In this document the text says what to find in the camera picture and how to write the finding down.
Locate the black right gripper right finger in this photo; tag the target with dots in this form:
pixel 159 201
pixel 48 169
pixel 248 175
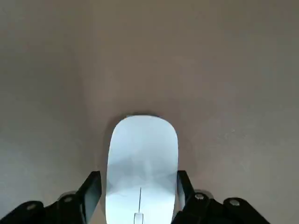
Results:
pixel 205 212

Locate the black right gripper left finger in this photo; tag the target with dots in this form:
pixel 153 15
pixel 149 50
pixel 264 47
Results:
pixel 58 212

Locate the white computer mouse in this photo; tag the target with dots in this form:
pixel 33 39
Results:
pixel 142 163

